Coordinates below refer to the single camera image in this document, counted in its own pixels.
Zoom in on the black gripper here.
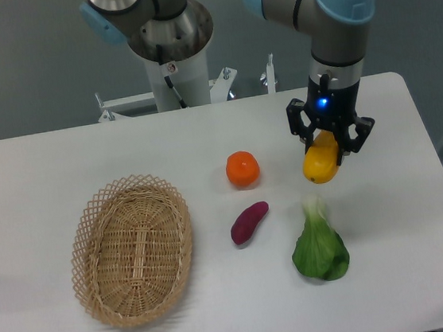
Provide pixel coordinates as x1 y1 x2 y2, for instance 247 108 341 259
286 78 375 166

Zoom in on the yellow mango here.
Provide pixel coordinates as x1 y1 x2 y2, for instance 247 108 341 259
302 130 339 184

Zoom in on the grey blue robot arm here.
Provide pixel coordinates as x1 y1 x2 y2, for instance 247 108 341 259
80 0 375 160

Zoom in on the orange fruit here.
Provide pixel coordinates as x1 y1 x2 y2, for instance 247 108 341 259
225 150 261 188

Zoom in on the green bok choy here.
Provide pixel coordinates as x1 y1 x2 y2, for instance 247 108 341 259
291 194 350 281

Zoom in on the purple sweet potato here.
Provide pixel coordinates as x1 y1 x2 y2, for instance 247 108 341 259
231 201 270 246

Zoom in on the woven wicker basket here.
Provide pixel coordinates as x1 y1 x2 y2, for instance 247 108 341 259
72 174 193 328

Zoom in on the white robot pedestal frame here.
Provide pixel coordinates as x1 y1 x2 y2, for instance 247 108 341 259
90 39 282 123

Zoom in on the black cable on pedestal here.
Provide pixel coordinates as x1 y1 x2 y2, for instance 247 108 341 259
155 41 189 111

